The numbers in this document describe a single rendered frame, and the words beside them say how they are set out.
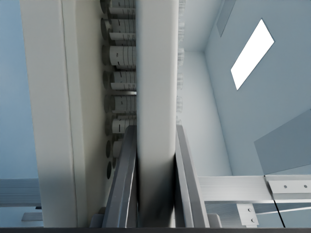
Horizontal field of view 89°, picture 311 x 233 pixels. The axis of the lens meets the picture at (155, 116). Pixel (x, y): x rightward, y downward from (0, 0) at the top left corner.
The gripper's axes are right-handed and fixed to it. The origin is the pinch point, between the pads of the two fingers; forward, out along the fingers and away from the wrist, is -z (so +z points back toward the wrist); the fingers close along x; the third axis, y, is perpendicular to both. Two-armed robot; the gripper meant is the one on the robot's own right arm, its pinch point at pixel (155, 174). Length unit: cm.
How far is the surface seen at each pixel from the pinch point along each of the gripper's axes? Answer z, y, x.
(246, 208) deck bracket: -12.4, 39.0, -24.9
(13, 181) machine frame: -16, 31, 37
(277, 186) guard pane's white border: -15.1, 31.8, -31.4
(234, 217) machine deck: -12, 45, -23
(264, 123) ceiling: -188, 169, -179
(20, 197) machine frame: -12.5, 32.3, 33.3
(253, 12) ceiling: -339, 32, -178
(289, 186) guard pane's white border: -15.0, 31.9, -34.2
